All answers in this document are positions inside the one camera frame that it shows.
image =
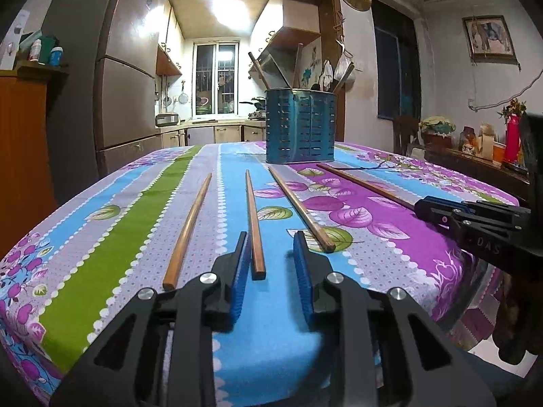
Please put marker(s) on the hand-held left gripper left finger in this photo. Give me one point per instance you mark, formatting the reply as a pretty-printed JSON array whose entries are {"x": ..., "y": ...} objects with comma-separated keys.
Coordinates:
[{"x": 239, "y": 280}]

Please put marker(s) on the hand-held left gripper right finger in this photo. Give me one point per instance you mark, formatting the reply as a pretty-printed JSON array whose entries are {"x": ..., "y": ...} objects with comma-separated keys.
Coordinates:
[{"x": 302, "y": 280}]

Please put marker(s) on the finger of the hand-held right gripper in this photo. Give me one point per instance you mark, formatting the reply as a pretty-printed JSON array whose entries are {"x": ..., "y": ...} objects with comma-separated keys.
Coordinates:
[
  {"x": 437, "y": 214},
  {"x": 449, "y": 202}
]

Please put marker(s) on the blue perforated utensil holder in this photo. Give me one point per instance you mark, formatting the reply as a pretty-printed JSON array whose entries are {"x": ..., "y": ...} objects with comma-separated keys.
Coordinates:
[{"x": 299, "y": 127}]

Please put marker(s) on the person's right hand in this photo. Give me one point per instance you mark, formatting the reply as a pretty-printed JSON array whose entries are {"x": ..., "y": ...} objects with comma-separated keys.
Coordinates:
[{"x": 517, "y": 322}]

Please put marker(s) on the dark wooden dining table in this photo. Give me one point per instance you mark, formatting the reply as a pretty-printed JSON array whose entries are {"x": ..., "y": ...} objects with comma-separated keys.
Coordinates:
[{"x": 475, "y": 169}]

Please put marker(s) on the orange cup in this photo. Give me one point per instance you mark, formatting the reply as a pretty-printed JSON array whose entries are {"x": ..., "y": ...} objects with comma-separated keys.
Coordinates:
[{"x": 499, "y": 152}]

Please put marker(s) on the beige bottle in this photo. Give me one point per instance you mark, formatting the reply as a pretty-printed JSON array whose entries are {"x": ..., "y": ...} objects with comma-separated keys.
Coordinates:
[{"x": 486, "y": 140}]

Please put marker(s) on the wooden chair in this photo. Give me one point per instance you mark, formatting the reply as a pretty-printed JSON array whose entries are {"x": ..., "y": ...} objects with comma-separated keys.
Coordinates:
[{"x": 405, "y": 133}]

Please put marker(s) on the red thermos bottle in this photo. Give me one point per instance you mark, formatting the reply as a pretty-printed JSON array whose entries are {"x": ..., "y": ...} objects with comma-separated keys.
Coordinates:
[{"x": 512, "y": 140}]

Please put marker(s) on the striped floral tablecloth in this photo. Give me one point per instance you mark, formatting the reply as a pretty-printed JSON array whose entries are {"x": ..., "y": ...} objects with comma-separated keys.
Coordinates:
[{"x": 127, "y": 229}]

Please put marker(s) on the lower kitchen cabinets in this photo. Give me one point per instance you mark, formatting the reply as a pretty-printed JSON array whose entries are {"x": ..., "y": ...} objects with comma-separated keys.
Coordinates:
[{"x": 212, "y": 135}]

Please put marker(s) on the kitchen cabinets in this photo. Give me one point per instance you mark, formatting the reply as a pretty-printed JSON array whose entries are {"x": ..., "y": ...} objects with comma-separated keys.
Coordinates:
[
  {"x": 169, "y": 38},
  {"x": 212, "y": 135}
]

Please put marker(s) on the dark room window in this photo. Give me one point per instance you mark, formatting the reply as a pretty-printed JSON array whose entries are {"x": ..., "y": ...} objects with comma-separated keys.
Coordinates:
[{"x": 396, "y": 63}]

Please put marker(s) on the hanging cloth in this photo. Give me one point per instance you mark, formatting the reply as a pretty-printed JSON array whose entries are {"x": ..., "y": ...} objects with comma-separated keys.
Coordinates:
[{"x": 326, "y": 76}]

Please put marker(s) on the hanging white plastic bag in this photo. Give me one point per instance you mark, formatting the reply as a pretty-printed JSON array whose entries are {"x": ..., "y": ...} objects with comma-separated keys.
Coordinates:
[{"x": 342, "y": 61}]

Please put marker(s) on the black wok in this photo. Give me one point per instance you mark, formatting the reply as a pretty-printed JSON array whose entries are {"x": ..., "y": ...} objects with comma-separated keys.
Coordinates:
[{"x": 254, "y": 104}]

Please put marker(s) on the kitchen window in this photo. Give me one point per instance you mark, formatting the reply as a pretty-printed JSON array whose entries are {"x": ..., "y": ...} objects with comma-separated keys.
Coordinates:
[{"x": 215, "y": 78}]

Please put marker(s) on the range hood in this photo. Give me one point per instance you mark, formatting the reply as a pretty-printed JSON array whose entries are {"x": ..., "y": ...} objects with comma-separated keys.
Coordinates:
[{"x": 275, "y": 68}]

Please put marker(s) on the grey refrigerator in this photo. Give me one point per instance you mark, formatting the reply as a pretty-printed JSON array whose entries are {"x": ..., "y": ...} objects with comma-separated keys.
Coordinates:
[{"x": 123, "y": 84}]

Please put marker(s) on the upper kitchen cabinets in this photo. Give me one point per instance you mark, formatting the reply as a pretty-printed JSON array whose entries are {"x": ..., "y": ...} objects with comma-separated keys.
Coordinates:
[{"x": 169, "y": 38}]

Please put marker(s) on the wooden sideboard cabinet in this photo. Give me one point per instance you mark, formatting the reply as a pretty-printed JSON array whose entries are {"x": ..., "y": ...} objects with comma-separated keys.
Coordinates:
[{"x": 25, "y": 144}]

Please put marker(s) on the kitchen ceiling light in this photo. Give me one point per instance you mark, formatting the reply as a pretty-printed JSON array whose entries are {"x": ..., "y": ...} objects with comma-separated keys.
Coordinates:
[{"x": 233, "y": 6}]

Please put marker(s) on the blue lidded jar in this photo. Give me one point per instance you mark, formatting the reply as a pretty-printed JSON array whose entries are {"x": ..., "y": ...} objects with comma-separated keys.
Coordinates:
[{"x": 56, "y": 56}]

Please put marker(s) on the white medicine bottle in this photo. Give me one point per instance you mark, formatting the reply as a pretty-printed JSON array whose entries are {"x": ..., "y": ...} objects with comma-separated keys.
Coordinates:
[{"x": 35, "y": 51}]

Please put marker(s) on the framed wall picture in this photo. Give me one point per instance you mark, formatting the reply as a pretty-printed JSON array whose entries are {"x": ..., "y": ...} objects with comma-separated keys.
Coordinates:
[{"x": 488, "y": 38}]

